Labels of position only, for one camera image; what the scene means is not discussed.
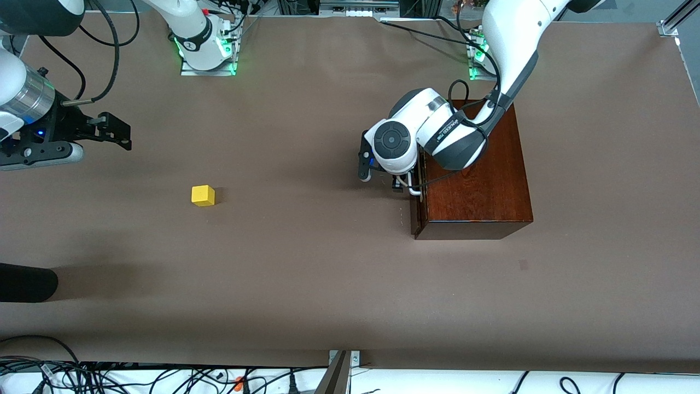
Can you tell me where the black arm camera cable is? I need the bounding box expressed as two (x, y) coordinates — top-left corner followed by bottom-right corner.
(407, 52), (503, 187)
(38, 0), (140, 105)

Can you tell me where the aluminium frame rail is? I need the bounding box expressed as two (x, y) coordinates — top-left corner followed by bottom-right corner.
(656, 0), (700, 38)

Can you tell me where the thin black table cable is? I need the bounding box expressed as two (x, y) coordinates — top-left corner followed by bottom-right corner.
(380, 19), (485, 50)

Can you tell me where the black cable loop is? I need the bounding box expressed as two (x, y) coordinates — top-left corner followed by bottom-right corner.
(0, 335), (83, 364)

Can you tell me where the light wood drawer white handle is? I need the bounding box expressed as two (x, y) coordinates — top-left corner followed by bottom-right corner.
(395, 164), (424, 236)

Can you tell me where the black rounded object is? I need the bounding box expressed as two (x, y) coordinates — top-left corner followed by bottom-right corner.
(0, 263), (59, 303)

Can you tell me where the dark brown wooden cabinet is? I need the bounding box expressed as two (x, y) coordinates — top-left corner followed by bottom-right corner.
(410, 100), (534, 240)

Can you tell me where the tangle of black cables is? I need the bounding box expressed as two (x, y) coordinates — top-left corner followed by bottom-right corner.
(0, 356), (329, 394)

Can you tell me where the aluminium profile post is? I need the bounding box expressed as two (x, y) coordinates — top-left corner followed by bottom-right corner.
(315, 350), (361, 394)

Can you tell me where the grey device with ports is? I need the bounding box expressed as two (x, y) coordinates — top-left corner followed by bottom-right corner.
(319, 0), (401, 17)

